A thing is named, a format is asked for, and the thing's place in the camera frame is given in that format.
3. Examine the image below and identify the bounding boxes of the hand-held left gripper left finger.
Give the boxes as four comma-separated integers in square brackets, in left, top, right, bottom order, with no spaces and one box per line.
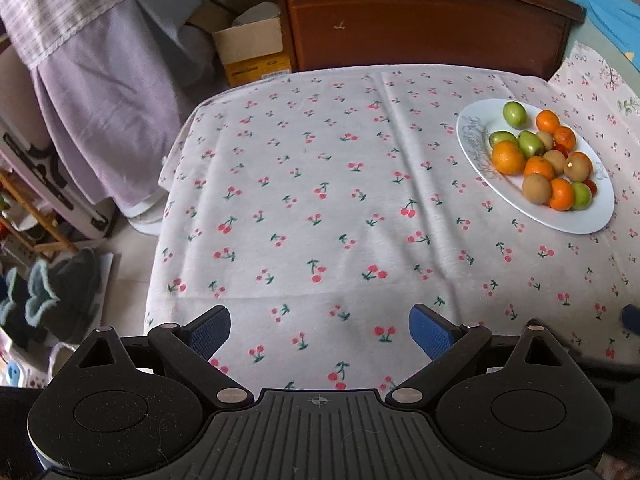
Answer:
[75,305,253,409]

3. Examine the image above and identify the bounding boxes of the grey-green bed sheet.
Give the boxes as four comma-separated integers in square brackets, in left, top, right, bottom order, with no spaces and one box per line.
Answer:
[547,7,640,86]

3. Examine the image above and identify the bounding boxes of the grey cloth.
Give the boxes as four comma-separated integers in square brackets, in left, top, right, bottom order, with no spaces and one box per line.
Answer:
[135,0,216,81]

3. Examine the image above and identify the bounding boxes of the grey fuzzy slipper blue trim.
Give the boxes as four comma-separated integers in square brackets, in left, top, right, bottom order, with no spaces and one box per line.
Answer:
[0,267,31,341]
[25,247,103,346]

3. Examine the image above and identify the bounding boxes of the white panel black markings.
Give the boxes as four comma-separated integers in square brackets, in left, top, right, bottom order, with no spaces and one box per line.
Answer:
[0,120,113,241]

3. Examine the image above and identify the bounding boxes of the wooden rack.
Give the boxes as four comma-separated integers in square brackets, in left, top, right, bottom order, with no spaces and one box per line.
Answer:
[0,167,78,261]

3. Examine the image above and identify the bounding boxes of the white checked cloth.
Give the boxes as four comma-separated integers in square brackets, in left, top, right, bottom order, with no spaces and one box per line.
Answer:
[0,0,188,71]

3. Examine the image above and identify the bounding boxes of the purple striped cloth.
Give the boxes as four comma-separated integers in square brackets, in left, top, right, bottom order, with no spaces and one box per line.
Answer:
[30,0,183,218]

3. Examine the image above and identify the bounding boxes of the cardboard box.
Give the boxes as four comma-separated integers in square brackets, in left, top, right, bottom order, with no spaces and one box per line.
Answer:
[187,0,296,88]

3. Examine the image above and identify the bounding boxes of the brown wooden headboard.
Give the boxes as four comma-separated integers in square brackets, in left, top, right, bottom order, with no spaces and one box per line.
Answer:
[255,0,587,81]

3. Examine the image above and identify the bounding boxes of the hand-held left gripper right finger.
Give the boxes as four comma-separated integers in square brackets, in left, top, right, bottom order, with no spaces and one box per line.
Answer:
[385,304,568,407]

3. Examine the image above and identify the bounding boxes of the white plate grey drawing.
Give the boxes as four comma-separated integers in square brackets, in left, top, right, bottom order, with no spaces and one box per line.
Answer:
[456,98,615,235]

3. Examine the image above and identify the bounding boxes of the white round base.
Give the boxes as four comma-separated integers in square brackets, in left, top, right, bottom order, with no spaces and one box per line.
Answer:
[122,195,168,236]

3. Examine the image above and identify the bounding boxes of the cherry print tablecloth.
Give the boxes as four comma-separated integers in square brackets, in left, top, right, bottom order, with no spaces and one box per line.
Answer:
[142,42,640,393]

